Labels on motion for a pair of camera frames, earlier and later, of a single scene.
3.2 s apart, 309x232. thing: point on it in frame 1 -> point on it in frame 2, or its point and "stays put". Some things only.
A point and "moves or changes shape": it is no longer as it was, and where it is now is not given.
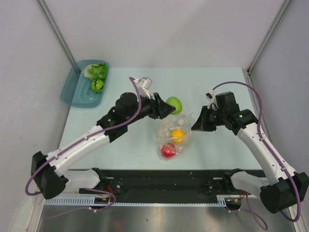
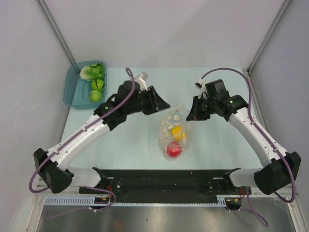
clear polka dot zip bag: x=174 y=132 moves or changes shape
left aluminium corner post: x=44 y=8 stays put
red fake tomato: x=169 y=150 moves or changes shape
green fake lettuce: x=96 y=71 moves or changes shape
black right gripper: x=202 y=124 -> x=195 y=114
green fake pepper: x=175 y=102 -> x=95 y=95
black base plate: x=161 y=183 stays put
